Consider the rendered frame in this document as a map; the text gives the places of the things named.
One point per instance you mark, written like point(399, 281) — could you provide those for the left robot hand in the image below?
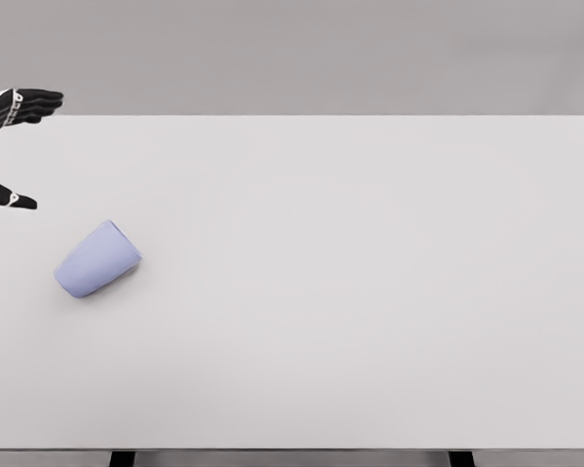
point(24, 103)

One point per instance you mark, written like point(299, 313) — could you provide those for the light purple cup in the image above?
point(97, 260)

